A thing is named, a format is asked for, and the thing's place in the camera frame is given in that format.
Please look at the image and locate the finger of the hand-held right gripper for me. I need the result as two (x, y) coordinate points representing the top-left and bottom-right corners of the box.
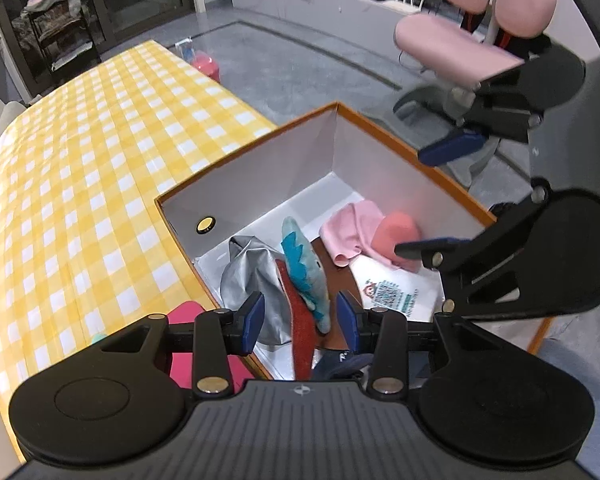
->
(419, 62), (542, 168)
(394, 179), (552, 317)

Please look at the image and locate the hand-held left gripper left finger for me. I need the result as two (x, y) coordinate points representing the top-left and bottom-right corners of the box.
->
(99, 290), (267, 396)

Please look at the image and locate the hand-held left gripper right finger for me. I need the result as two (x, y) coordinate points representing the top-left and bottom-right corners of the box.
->
(335, 290), (483, 396)

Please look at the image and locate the coral pink cap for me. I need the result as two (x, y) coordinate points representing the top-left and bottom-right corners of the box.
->
(371, 210), (424, 274)

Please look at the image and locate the navy blue cloth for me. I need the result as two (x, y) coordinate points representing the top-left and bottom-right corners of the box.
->
(311, 349), (377, 382)

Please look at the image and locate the teal plush toy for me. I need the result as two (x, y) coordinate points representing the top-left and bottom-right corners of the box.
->
(279, 216), (334, 334)

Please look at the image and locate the orange box with white inside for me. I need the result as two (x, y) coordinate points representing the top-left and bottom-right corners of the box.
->
(154, 101), (554, 382)

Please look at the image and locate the silver grey fabric bag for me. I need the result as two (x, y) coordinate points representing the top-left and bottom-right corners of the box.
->
(219, 234), (294, 347)

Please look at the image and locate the red cloth strip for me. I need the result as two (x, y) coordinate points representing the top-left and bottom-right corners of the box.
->
(274, 259), (317, 382)

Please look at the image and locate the magenta cloth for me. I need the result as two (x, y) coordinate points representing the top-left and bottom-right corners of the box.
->
(166, 300), (257, 392)

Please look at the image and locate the light pink cloth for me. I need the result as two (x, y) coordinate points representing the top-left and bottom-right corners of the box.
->
(319, 199), (389, 268)

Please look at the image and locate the pink office chair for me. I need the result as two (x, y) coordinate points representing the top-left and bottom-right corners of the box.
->
(391, 0), (559, 192)

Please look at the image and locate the yellow checkered tablecloth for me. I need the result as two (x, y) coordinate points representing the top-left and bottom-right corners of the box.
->
(0, 39), (279, 463)

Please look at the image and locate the black shelf rack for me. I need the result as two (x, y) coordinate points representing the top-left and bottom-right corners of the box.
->
(11, 0), (107, 97)

